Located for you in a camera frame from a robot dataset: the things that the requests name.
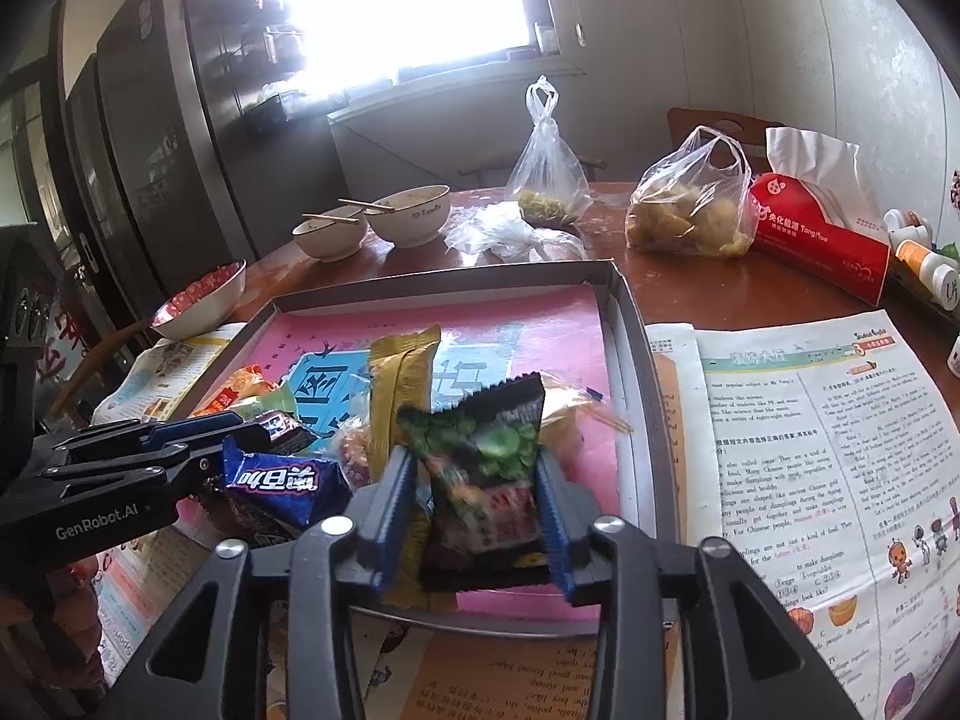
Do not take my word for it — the beige ceramic bowl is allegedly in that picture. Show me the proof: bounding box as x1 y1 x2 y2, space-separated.
364 185 452 248
291 204 370 263

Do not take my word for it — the red patterned bowl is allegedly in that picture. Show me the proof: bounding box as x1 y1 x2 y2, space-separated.
150 259 248 342

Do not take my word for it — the clear packet of noodle crisps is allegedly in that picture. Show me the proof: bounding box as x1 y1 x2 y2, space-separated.
540 371 635 451

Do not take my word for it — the clear packet of red snack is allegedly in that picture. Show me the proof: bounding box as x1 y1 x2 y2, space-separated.
330 420 391 488

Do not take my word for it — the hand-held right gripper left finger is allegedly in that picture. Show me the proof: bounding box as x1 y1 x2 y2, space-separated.
105 446 421 720

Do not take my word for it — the colourful newspaper sheet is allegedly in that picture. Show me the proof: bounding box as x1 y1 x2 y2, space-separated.
94 525 680 720
91 322 248 425
645 309 960 720

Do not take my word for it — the orange label bottle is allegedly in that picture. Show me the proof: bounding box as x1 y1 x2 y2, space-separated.
896 238 960 293

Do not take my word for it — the wooden armchair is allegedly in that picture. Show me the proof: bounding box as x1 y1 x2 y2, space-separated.
52 319 162 421

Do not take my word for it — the black packet of green peas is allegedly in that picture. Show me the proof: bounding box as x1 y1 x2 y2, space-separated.
396 371 552 593

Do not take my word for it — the red tissue pack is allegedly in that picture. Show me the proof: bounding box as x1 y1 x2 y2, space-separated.
750 127 893 308

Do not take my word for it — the bright window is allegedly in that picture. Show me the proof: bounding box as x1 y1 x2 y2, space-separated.
255 0 586 113

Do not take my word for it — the grey cardboard box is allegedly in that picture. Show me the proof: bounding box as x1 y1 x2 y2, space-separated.
171 259 665 642

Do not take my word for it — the steel refrigerator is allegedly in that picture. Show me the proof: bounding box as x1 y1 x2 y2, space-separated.
56 0 353 316

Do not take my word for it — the person's left forearm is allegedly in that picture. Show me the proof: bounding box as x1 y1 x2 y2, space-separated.
0 555 102 698

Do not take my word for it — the orange rice cracker packet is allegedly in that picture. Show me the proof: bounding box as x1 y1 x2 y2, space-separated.
191 364 278 421

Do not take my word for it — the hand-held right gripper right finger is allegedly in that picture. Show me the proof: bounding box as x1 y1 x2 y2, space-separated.
532 450 863 720

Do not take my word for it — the plastic bag of fried food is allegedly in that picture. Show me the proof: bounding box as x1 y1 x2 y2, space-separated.
626 127 755 260

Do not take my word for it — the golden snack packet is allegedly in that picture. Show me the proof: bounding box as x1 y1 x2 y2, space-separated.
367 324 458 608

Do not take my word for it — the dark purple snack packet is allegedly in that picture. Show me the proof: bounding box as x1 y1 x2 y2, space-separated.
259 411 320 455

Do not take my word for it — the tall tied clear plastic bag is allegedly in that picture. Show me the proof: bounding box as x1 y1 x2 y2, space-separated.
506 76 593 226

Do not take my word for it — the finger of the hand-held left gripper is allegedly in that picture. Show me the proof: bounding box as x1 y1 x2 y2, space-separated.
56 409 280 467
16 441 228 512

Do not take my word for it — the green packet with yellow cake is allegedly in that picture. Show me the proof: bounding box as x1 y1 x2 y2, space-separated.
251 382 301 421

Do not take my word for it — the blue snack packet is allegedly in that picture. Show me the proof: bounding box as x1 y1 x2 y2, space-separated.
221 435 355 533

